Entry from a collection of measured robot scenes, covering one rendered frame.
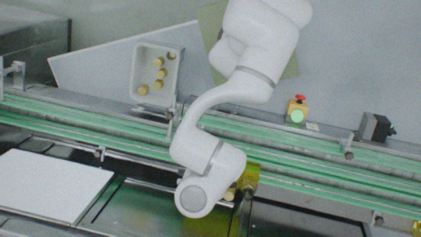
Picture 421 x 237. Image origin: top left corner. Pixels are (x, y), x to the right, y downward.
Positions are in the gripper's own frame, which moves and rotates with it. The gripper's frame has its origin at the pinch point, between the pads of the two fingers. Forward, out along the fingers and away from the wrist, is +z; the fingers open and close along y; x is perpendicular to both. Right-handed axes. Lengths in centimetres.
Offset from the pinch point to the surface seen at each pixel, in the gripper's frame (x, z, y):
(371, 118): 25, 46, 49
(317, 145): 12, 38, 31
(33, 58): 21, 89, -104
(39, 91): 8, 51, -76
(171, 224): -22.0, 23.2, -9.7
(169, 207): -19.2, 31.1, -12.7
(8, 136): -14, 57, -88
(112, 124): 3, 42, -42
